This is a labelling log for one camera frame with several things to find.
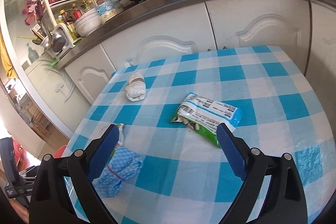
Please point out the blue cartoon food container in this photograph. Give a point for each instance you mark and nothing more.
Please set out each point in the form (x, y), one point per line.
(109, 11)

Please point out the stack of white bowls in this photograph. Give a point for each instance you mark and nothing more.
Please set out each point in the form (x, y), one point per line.
(88, 22)

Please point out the white flower print refrigerator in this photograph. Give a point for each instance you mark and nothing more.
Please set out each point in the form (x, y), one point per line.
(50, 92)

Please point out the steel ladle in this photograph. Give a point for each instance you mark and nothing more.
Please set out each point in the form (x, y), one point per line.
(59, 43)

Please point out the red plastic basin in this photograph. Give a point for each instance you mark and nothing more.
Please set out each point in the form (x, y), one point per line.
(61, 151)

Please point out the crumpled white paper wad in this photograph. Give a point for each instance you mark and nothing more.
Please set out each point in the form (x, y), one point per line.
(135, 88)

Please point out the blue checkered tablecloth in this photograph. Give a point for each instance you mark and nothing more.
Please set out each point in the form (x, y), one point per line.
(183, 77)

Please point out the white cabinet door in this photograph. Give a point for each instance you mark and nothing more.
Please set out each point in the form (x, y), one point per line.
(324, 37)
(262, 19)
(89, 74)
(162, 29)

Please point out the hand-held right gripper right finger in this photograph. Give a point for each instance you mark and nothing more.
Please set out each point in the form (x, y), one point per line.
(232, 153)

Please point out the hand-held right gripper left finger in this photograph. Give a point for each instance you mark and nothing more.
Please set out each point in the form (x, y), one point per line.
(103, 155)

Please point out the blue checkered dish cloth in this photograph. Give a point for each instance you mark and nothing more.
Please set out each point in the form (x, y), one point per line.
(126, 166)

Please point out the green clip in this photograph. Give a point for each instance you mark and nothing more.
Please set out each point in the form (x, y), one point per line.
(53, 63)

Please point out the person's left forearm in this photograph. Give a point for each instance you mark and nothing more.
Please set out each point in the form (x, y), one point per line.
(19, 213)

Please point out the white spice rack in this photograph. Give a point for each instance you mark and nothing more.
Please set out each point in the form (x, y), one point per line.
(61, 37)

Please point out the steel spoon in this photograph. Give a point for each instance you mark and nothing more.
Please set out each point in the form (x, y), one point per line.
(47, 44)

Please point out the group of seasoning bottles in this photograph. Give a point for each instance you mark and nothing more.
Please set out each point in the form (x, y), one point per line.
(71, 19)

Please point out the green snack wrapper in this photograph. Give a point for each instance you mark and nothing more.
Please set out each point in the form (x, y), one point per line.
(202, 127)

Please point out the blue edged white wrapper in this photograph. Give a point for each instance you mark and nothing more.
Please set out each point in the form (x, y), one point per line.
(218, 108)

